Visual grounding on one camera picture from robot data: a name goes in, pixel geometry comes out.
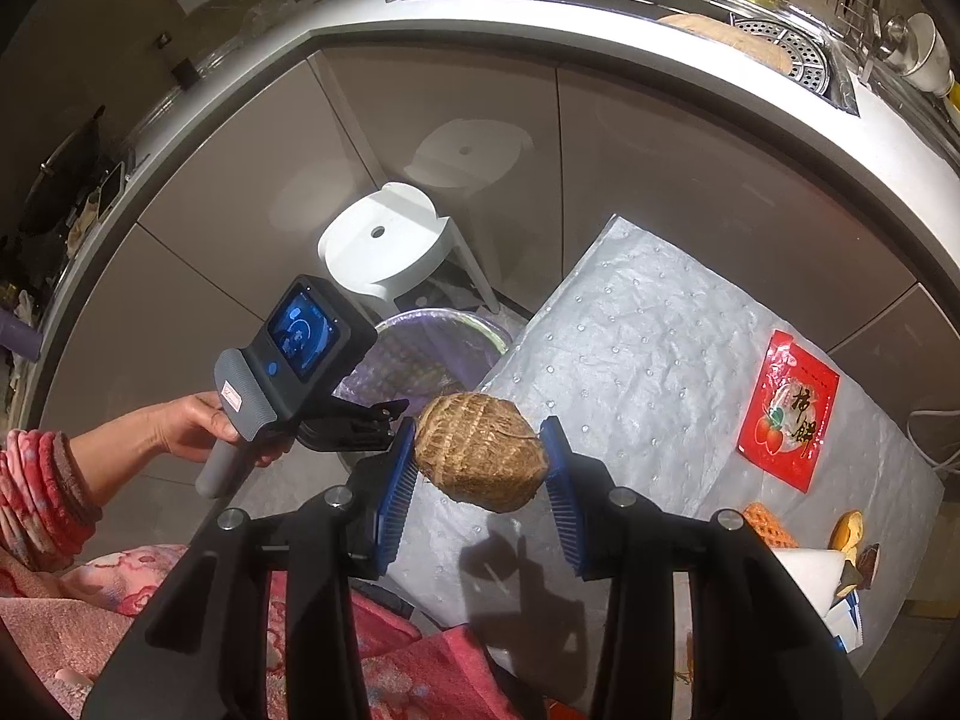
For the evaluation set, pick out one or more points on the grey kitchen cabinet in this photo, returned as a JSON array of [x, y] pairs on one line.
[[637, 165]]

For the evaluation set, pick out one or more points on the brown taro root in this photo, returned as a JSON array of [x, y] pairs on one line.
[[480, 450]]

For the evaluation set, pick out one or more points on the person's left hand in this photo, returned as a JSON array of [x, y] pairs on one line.
[[187, 427]]

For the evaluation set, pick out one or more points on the silver padded mat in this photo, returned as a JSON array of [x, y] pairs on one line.
[[637, 360]]

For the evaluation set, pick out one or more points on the orange peel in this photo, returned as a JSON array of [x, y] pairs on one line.
[[847, 529]]

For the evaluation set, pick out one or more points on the trash bin with purple bag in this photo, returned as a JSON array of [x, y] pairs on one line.
[[420, 360]]

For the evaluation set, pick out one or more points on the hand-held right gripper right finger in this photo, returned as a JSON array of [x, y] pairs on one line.
[[562, 510]]

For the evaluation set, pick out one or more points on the white cup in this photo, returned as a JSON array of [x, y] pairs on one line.
[[926, 52]]

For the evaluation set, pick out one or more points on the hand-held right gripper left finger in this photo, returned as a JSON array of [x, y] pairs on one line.
[[401, 491]]

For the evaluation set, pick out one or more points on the pink patterned clothing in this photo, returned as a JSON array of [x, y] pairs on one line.
[[75, 615]]

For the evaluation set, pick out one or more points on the person's left forearm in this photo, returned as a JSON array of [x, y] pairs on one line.
[[45, 487]]

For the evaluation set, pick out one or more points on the white and blue wrapper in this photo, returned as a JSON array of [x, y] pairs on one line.
[[847, 615]]

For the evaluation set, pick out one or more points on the metal steamer tray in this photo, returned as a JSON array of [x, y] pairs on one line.
[[795, 52]]

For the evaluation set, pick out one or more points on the orange mesh net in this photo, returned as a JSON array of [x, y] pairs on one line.
[[769, 525]]

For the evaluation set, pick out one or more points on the tan round lid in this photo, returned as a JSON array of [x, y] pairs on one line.
[[712, 34]]

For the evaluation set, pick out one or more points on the red snack packet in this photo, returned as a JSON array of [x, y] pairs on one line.
[[787, 412]]

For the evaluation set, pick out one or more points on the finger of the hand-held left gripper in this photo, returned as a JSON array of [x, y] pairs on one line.
[[345, 436], [375, 411]]

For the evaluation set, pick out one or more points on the white plastic stool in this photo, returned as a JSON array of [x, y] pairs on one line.
[[382, 240]]

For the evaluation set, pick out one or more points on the black wok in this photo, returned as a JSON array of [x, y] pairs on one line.
[[60, 172]]

